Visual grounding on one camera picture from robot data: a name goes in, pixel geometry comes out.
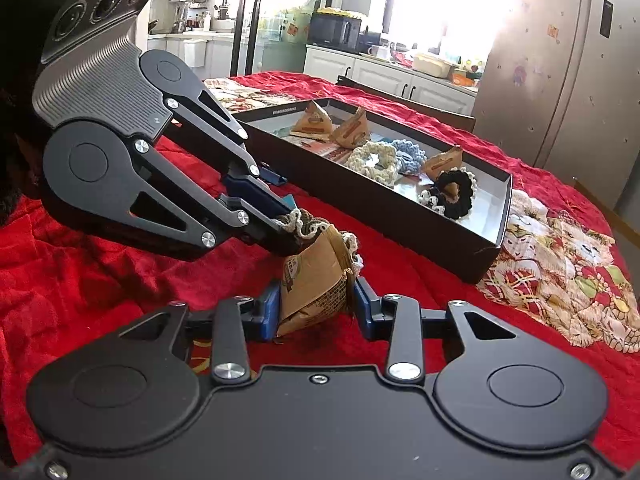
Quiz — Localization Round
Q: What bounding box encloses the brown pyramid packet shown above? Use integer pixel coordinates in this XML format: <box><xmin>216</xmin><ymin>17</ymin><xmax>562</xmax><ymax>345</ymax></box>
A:
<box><xmin>331</xmin><ymin>107</ymin><xmax>371</xmax><ymax>150</ymax></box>
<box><xmin>291</xmin><ymin>101</ymin><xmax>333</xmax><ymax>142</ymax></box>
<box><xmin>422</xmin><ymin>146</ymin><xmax>463</xmax><ymax>181</ymax></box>
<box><xmin>277</xmin><ymin>224</ymin><xmax>355</xmax><ymax>337</ymax></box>

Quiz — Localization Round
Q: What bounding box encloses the black white-trimmed scrunchie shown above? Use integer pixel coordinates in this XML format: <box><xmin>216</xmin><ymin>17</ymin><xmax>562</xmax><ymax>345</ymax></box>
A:
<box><xmin>418</xmin><ymin>167</ymin><xmax>477</xmax><ymax>220</ymax></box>

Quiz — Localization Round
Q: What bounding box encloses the light blue crochet scrunchie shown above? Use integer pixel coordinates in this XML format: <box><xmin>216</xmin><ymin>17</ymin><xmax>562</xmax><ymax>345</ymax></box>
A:
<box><xmin>392</xmin><ymin>139</ymin><xmax>426</xmax><ymax>177</ymax></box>

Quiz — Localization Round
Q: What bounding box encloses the black microwave oven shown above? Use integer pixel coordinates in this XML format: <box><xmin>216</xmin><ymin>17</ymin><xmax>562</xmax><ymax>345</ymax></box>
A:
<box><xmin>307</xmin><ymin>12</ymin><xmax>362</xmax><ymax>52</ymax></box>

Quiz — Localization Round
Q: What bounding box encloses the silver double-door refrigerator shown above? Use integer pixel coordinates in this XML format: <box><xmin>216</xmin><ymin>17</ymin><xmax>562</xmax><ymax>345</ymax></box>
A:
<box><xmin>473</xmin><ymin>0</ymin><xmax>639</xmax><ymax>207</ymax></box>

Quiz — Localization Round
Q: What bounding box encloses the black shallow cardboard box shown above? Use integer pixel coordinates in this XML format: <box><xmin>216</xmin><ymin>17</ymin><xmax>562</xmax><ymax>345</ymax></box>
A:
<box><xmin>235</xmin><ymin>101</ymin><xmax>512</xmax><ymax>284</ymax></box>

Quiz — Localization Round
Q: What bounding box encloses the white storage container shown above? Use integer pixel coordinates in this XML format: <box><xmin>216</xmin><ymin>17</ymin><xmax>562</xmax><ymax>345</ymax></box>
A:
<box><xmin>412</xmin><ymin>54</ymin><xmax>458</xmax><ymax>79</ymax></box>

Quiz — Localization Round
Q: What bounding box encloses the red patterned bed quilt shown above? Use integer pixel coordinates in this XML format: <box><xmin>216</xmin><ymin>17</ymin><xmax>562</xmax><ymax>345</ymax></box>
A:
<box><xmin>1</xmin><ymin>72</ymin><xmax>639</xmax><ymax>468</ymax></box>

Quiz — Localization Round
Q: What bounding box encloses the cream crochet scrunchie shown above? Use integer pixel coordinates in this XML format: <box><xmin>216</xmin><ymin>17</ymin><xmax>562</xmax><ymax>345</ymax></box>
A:
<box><xmin>345</xmin><ymin>141</ymin><xmax>398</xmax><ymax>188</ymax></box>

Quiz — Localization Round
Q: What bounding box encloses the white mug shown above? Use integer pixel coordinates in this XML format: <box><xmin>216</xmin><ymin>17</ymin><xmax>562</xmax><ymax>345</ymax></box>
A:
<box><xmin>367</xmin><ymin>46</ymin><xmax>392</xmax><ymax>61</ymax></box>

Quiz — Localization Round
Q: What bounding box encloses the white kitchen cabinet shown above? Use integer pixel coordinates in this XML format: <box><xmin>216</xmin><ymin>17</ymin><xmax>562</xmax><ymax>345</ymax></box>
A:
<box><xmin>304</xmin><ymin>44</ymin><xmax>476</xmax><ymax>115</ymax></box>

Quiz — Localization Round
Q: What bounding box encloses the blue binder clip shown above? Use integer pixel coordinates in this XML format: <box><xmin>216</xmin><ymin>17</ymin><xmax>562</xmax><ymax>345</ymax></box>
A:
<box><xmin>259</xmin><ymin>165</ymin><xmax>288</xmax><ymax>186</ymax></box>

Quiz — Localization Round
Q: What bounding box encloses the brown beige crochet scrunchie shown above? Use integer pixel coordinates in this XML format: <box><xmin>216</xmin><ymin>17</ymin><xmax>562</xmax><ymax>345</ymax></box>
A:
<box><xmin>276</xmin><ymin>207</ymin><xmax>364</xmax><ymax>276</ymax></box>

